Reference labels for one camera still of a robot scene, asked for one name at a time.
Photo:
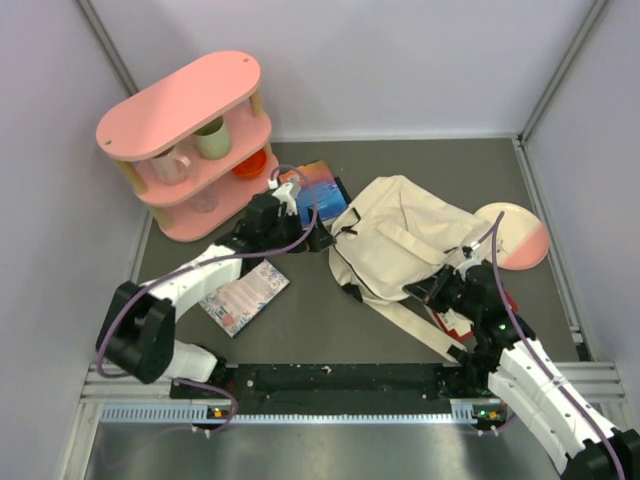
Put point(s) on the pink cream plate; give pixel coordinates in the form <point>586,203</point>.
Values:
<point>523,241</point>

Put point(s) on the blue orange book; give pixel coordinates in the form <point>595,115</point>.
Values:
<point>331,195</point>

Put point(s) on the orange bowl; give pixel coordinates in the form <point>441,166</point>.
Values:
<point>252,167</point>

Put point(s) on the grey cable duct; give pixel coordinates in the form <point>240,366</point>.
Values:
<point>215,411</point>

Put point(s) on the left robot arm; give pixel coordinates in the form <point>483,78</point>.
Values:
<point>139,331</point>

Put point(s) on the green mug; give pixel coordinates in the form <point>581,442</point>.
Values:
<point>213,141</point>

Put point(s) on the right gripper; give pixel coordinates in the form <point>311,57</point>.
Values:
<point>422,289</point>

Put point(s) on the pink mug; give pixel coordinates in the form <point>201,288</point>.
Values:
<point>171,166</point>

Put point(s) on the floral cover book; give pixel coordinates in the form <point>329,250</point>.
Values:
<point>233,306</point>

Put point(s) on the pink three-tier shelf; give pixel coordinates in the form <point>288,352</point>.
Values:
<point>166,114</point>

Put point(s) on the red cream book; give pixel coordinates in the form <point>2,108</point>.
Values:
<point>457,325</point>

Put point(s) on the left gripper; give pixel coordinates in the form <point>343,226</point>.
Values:
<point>319,239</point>

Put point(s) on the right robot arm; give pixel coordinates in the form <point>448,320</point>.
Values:
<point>509,362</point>

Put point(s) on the clear glass cup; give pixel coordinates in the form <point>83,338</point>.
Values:
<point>206,200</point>

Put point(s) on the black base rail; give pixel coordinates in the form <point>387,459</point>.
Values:
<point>335,389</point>

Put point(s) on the cream canvas backpack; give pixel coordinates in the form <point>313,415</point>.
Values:
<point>395,233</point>

